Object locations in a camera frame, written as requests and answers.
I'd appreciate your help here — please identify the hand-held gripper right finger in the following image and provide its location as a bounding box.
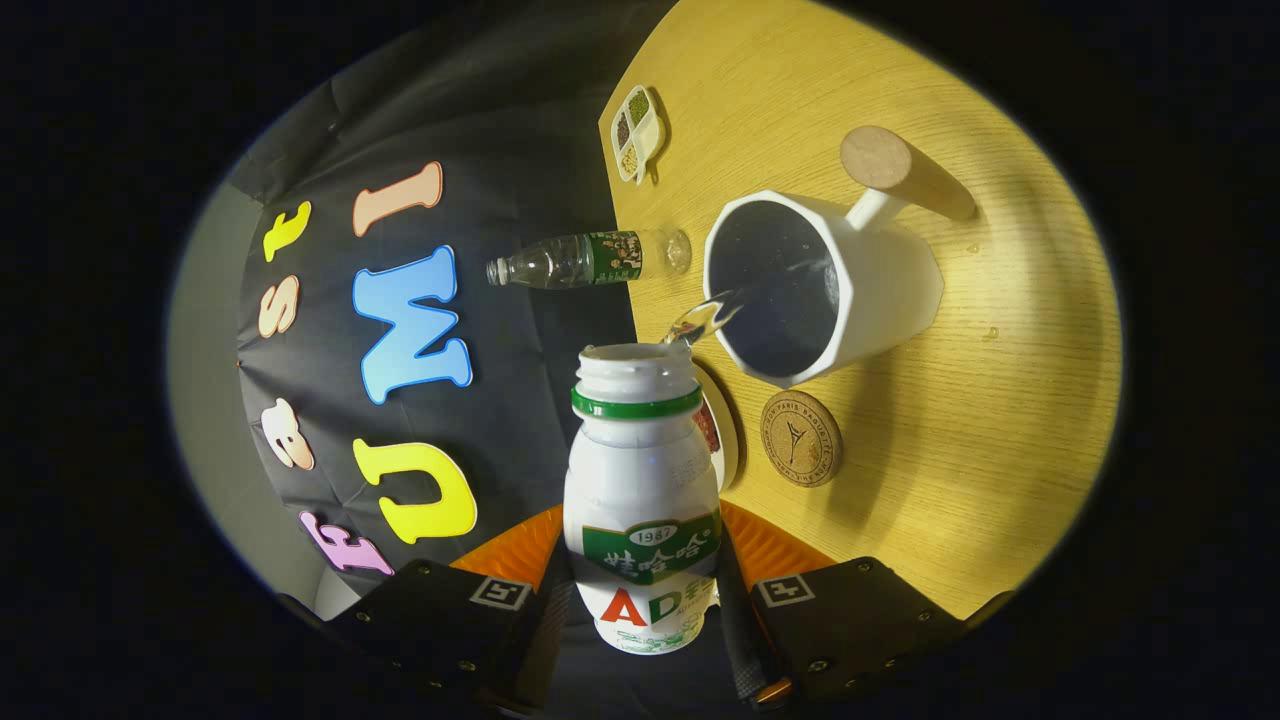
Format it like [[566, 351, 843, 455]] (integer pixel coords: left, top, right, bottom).
[[713, 500, 969, 713]]

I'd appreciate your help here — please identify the round cork coaster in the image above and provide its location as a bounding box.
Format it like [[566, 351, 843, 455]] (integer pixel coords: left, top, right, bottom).
[[760, 390, 843, 488]]

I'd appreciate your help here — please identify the clear plastic water bottle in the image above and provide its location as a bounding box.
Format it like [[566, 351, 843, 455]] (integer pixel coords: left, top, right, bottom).
[[486, 228, 693, 291]]

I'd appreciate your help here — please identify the wooden table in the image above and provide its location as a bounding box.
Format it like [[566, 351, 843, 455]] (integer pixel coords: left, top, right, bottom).
[[598, 0, 1123, 621]]

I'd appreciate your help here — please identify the white round plate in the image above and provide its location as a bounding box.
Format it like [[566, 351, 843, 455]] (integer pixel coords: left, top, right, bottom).
[[693, 362, 741, 491]]

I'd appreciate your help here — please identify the white cup wooden handle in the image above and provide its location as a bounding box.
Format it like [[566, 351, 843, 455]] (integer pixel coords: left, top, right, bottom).
[[703, 125, 979, 389]]

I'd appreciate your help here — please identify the white juice bottle green label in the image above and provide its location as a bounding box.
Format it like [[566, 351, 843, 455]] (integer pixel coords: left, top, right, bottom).
[[563, 342, 723, 656]]

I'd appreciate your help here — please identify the white divided grain dish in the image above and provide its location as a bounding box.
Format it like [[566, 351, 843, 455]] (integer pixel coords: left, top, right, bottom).
[[610, 85, 669, 187]]

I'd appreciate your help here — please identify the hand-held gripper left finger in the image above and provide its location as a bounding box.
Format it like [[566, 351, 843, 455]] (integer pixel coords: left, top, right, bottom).
[[320, 503, 578, 716]]

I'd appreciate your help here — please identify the black backdrop cloth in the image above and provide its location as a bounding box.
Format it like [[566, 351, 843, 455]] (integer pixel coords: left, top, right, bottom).
[[232, 0, 746, 716]]

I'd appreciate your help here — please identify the clear poured juice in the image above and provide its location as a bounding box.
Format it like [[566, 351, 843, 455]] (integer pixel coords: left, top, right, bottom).
[[660, 262, 836, 346]]

